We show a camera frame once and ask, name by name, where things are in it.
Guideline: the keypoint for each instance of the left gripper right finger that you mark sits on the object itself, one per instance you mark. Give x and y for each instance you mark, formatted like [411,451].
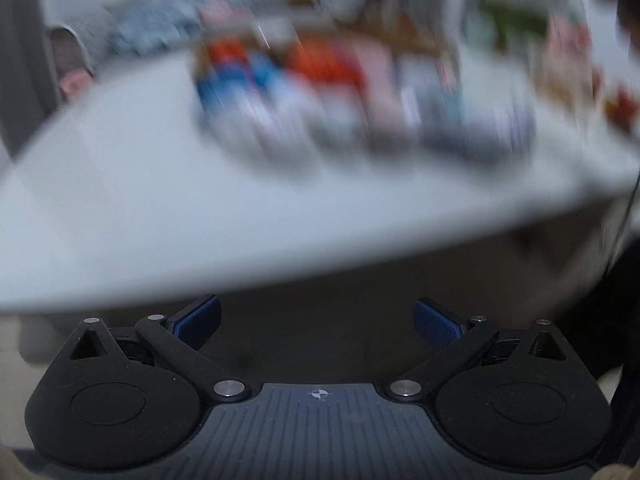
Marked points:
[516,400]

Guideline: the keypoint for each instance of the grey covered sofa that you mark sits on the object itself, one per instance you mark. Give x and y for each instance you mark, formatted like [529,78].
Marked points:
[82,43]

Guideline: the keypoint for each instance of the pink plastic child chair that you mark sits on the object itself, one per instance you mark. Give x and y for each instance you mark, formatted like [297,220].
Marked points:
[74,84]

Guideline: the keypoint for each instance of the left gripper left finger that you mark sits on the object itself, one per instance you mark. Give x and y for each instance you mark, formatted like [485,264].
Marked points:
[120,398]

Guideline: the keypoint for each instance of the light blue blanket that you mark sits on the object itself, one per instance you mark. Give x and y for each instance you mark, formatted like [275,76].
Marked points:
[148,26]

